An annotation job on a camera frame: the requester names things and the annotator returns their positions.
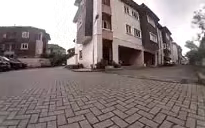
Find red brick building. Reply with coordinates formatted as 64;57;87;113
0;25;52;60

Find distant trees and bushes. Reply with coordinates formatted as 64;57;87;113
46;43;76;67

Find group of green trees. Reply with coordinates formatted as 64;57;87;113
184;0;205;68

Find low white wall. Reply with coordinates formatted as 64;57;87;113
18;57;53;69

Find grey brick paved road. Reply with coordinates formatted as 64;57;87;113
0;64;205;128

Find white multi-storey building row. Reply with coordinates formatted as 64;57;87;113
72;0;184;70

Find bushes by building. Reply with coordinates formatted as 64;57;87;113
95;59;123;70

